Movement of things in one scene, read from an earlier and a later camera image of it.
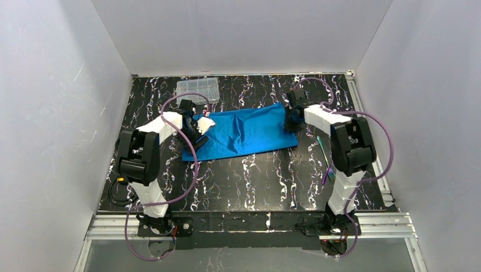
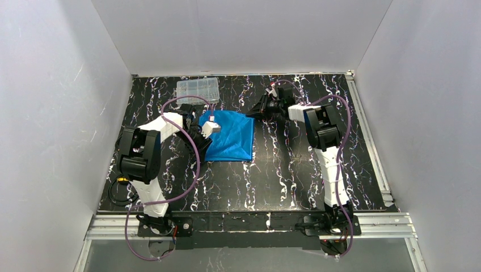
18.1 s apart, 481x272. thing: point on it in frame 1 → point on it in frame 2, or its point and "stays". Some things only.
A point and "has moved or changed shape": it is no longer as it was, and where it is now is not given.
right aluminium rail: x=387 y=196 stays
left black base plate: x=182 y=226 stays
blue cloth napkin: x=243 y=130 has moved or changed shape
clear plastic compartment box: x=208 y=88 stays
